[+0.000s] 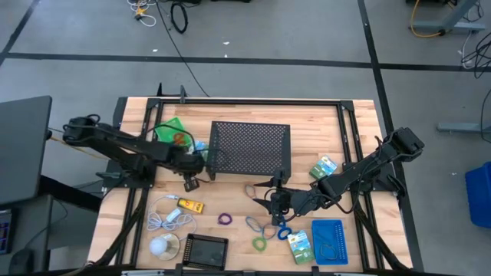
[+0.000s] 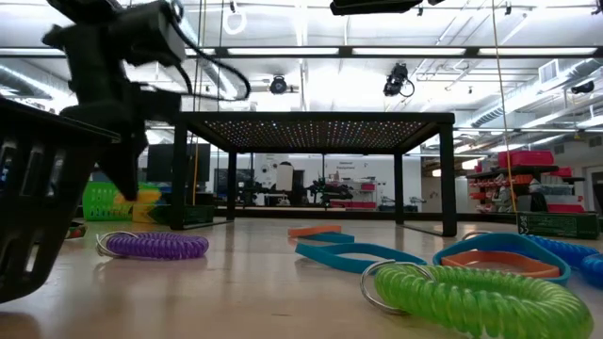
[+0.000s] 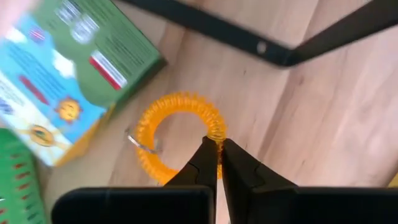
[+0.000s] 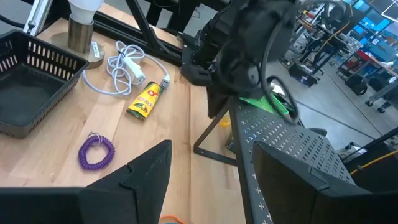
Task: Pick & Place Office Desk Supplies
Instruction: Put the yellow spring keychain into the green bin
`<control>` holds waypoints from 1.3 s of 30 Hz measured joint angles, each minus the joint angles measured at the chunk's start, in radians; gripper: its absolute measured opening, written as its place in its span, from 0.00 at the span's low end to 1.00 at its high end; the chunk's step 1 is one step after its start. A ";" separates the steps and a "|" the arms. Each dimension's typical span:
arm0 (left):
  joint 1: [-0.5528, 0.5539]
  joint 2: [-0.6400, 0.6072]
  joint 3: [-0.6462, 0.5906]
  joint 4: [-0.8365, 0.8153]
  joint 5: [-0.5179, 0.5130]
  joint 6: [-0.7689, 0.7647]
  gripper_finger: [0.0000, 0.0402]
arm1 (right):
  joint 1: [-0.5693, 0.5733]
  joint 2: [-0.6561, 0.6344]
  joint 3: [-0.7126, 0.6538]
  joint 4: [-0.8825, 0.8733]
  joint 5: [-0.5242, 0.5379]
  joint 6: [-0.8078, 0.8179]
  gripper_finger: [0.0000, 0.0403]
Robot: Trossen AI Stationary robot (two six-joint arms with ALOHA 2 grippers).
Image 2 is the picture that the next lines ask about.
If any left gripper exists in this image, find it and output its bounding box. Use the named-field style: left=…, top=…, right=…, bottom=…
left=41, top=18, right=183, bottom=202

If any purple coil wristband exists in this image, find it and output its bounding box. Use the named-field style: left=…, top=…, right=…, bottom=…
left=96, top=230, right=210, bottom=261

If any orange rubber band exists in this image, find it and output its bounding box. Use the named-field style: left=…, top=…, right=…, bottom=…
left=441, top=250, right=562, bottom=279
left=287, top=224, right=343, bottom=238

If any blue rubber band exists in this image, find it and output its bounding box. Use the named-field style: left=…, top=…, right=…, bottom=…
left=295, top=242, right=428, bottom=275
left=432, top=233, right=572, bottom=286
left=301, top=232, right=355, bottom=244

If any green coil wristband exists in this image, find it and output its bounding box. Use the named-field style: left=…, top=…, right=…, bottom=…
left=361, top=260, right=595, bottom=339

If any blue coil wristband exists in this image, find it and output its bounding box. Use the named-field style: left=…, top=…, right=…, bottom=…
left=580, top=252, right=603, bottom=289
left=526, top=234, right=600, bottom=269

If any black flat screen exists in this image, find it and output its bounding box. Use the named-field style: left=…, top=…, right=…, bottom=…
left=146, top=143, right=212, bottom=184

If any green plastic basket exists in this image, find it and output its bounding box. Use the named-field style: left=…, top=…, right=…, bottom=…
left=82, top=181, right=164, bottom=222

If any black plastic basket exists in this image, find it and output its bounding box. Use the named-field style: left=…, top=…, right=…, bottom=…
left=0, top=96, right=122, bottom=305

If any small yellow crayon box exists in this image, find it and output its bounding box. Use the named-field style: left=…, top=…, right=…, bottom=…
left=65, top=222, right=89, bottom=240

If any person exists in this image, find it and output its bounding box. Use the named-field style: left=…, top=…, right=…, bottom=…
left=276, top=161, right=295, bottom=193

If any white hanging loop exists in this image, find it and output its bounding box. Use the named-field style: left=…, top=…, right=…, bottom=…
left=222, top=8, right=248, bottom=37

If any black perforated metal shelf riser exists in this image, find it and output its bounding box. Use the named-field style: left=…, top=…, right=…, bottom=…
left=171, top=111, right=457, bottom=238

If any black robot on workbench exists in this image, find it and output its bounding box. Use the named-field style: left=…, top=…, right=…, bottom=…
left=305, top=176, right=355, bottom=208

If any black light beam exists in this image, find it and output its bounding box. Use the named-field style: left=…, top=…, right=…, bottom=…
left=0, top=45, right=603, bottom=60

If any rack with red bins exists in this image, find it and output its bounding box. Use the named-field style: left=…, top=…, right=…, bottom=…
left=465, top=149, right=588, bottom=214

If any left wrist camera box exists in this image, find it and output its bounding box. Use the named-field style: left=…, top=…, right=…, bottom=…
left=120, top=1, right=188, bottom=66

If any black left wrist camera cable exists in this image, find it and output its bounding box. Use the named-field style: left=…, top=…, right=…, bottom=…
left=169, top=8, right=252, bottom=103

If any round black ceiling camera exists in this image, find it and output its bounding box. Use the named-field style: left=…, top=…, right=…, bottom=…
left=269, top=73, right=289, bottom=96

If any black ceiling camera with cable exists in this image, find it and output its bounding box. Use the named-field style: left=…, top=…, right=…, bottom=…
left=382, top=61, right=416, bottom=99

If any yellow hanging cord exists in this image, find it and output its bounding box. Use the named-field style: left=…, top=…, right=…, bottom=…
left=491, top=0, right=518, bottom=214

